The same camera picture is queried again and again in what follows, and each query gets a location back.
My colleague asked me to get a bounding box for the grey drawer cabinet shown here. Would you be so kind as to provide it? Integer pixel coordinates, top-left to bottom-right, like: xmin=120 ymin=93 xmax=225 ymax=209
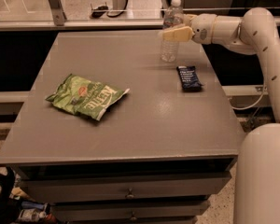
xmin=0 ymin=30 xmax=245 ymax=224

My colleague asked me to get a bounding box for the lower drawer knob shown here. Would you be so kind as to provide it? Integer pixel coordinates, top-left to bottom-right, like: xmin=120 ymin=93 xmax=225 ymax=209
xmin=130 ymin=213 xmax=137 ymax=221

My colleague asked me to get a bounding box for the drawer knob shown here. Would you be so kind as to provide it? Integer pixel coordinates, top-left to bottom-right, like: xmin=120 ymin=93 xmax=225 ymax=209
xmin=130 ymin=213 xmax=137 ymax=221
xmin=125 ymin=189 xmax=134 ymax=200

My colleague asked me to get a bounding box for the black object behind glass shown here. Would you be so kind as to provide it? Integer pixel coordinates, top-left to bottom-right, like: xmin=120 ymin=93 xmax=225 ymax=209
xmin=90 ymin=4 xmax=109 ymax=19

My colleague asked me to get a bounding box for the metal railing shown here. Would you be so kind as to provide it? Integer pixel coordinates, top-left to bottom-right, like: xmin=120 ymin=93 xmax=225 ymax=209
xmin=0 ymin=0 xmax=280 ymax=32

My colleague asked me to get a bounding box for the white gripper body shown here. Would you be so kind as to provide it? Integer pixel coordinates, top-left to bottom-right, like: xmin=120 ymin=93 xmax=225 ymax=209
xmin=190 ymin=14 xmax=217 ymax=45

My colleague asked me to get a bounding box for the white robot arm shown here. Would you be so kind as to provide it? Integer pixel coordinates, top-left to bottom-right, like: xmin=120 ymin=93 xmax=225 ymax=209
xmin=161 ymin=7 xmax=280 ymax=224

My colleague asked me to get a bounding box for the black bag with strap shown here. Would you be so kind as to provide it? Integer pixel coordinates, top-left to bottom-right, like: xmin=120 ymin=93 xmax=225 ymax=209
xmin=0 ymin=167 xmax=20 ymax=224

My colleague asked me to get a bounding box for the dark blue snack bar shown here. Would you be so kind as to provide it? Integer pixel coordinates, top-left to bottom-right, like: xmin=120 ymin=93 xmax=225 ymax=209
xmin=176 ymin=66 xmax=203 ymax=91

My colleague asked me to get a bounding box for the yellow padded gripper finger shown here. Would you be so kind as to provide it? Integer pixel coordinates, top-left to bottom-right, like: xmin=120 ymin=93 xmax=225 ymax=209
xmin=159 ymin=26 xmax=194 ymax=42
xmin=183 ymin=14 xmax=196 ymax=26

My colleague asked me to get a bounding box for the green jalapeno chip bag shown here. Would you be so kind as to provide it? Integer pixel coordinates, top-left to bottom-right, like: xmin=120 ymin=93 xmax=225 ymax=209
xmin=46 ymin=74 xmax=130 ymax=121

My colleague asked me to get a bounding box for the white cable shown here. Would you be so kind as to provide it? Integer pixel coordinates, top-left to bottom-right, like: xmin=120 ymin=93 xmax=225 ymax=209
xmin=231 ymin=81 xmax=269 ymax=112

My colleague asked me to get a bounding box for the small bottle on floor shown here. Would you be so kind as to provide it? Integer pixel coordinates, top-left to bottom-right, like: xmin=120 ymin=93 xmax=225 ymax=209
xmin=17 ymin=208 xmax=47 ymax=222

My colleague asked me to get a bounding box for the top drawer knob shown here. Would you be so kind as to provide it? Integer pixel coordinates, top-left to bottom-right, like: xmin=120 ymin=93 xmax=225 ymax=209
xmin=125 ymin=189 xmax=134 ymax=200

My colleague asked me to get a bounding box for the clear plastic water bottle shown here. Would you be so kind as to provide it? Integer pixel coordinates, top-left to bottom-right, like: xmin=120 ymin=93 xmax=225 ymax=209
xmin=161 ymin=0 xmax=184 ymax=63

